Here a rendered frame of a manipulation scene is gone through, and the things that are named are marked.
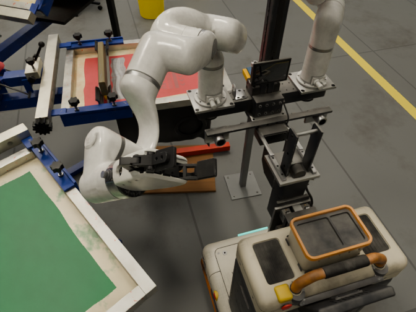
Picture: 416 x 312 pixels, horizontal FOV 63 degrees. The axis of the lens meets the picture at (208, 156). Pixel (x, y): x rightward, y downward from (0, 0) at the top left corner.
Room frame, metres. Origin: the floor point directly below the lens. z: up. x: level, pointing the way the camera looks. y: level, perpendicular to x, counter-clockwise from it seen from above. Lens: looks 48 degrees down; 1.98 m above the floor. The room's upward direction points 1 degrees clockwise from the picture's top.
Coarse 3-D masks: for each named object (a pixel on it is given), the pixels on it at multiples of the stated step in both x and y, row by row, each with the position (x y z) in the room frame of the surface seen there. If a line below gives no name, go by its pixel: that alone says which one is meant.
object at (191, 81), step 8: (96, 80) 1.41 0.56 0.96; (192, 80) 1.42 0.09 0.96; (88, 88) 1.34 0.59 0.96; (112, 88) 1.35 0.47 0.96; (176, 88) 1.36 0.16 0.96; (184, 88) 1.36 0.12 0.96; (192, 88) 1.36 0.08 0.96; (88, 96) 1.28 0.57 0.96; (160, 96) 1.29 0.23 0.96; (88, 104) 1.22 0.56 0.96; (96, 104) 1.22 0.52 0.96
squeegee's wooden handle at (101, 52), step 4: (100, 44) 1.57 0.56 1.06; (100, 48) 1.53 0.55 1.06; (104, 48) 1.57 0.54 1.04; (100, 52) 1.50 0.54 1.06; (104, 52) 1.52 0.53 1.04; (100, 56) 1.46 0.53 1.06; (104, 56) 1.47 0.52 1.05; (100, 60) 1.42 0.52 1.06; (104, 60) 1.43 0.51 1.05; (100, 64) 1.39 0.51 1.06; (104, 64) 1.40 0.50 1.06; (100, 68) 1.36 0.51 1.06; (104, 68) 1.36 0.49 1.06; (100, 72) 1.32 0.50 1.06; (104, 72) 1.33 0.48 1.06; (100, 76) 1.29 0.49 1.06; (104, 76) 1.30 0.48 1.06; (100, 80) 1.26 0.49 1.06; (104, 80) 1.26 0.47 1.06; (100, 84) 1.25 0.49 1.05; (104, 84) 1.25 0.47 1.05; (100, 88) 1.25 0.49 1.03; (104, 88) 1.25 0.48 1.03; (104, 92) 1.25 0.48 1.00
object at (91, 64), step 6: (126, 54) 1.65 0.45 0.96; (132, 54) 1.65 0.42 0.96; (90, 60) 1.59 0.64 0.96; (96, 60) 1.59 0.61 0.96; (126, 60) 1.59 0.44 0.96; (84, 66) 1.53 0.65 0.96; (90, 66) 1.53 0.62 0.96; (96, 66) 1.53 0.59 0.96; (126, 66) 1.53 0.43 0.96; (84, 72) 1.47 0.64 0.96; (90, 72) 1.47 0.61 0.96; (96, 72) 1.47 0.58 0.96; (90, 78) 1.43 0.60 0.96; (96, 78) 1.43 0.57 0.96
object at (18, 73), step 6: (6, 72) 1.34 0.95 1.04; (12, 72) 1.34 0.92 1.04; (18, 72) 1.34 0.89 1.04; (24, 72) 1.34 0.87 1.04; (6, 78) 1.30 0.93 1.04; (12, 78) 1.30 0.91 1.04; (18, 78) 1.31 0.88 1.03; (24, 78) 1.31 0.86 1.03; (6, 84) 1.29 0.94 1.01; (12, 84) 1.30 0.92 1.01; (18, 84) 1.30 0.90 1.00
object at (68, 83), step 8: (128, 40) 1.73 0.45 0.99; (136, 40) 1.73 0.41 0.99; (80, 48) 1.64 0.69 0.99; (88, 48) 1.65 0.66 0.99; (112, 48) 1.68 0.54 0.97; (120, 48) 1.69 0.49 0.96; (128, 48) 1.70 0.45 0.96; (72, 56) 1.56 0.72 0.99; (72, 64) 1.50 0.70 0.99; (64, 72) 1.42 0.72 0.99; (72, 72) 1.44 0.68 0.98; (224, 72) 1.44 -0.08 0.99; (64, 80) 1.35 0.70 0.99; (72, 80) 1.38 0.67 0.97; (224, 80) 1.37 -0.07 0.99; (64, 88) 1.30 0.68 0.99; (72, 88) 1.33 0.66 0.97; (64, 96) 1.24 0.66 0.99; (72, 96) 1.28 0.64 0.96; (176, 96) 1.25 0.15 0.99; (184, 96) 1.25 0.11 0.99; (64, 104) 1.18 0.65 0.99; (160, 104) 1.20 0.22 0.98; (168, 104) 1.20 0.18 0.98; (176, 104) 1.21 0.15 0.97; (184, 104) 1.22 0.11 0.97
